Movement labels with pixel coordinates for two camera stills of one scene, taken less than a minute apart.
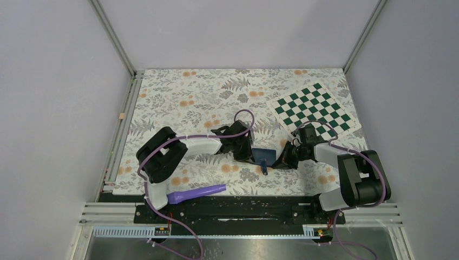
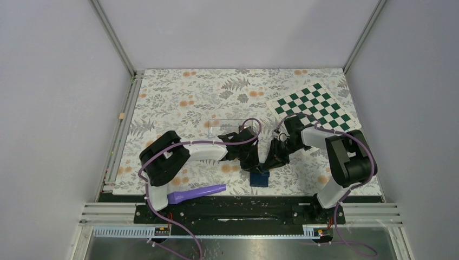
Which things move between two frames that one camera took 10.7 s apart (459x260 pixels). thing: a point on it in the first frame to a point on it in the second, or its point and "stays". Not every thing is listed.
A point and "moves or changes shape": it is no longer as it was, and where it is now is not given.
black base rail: x=229 y=210 stays
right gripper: x=284 y=161 to x=275 y=158
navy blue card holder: x=264 y=157 moves or changes shape
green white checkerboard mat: x=313 y=103 stays
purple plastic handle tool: x=176 y=197 stays
